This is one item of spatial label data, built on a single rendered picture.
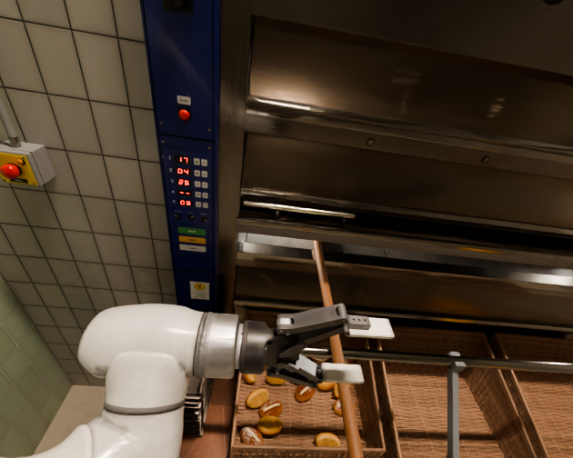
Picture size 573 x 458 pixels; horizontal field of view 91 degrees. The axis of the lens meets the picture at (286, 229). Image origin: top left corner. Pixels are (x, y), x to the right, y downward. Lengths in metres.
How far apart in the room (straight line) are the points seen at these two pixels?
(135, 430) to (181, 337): 0.11
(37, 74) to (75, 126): 0.13
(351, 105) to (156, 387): 0.72
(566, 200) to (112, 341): 1.32
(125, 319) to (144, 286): 0.86
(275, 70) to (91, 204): 0.71
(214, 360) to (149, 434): 0.11
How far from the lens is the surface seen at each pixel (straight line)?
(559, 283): 1.68
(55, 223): 1.23
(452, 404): 1.08
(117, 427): 0.45
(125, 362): 0.44
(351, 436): 0.76
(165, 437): 0.46
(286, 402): 1.41
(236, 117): 0.82
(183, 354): 0.43
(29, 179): 1.06
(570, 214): 1.36
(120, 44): 0.87
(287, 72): 0.79
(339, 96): 0.80
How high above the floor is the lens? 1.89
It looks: 36 degrees down
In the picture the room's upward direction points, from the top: 11 degrees clockwise
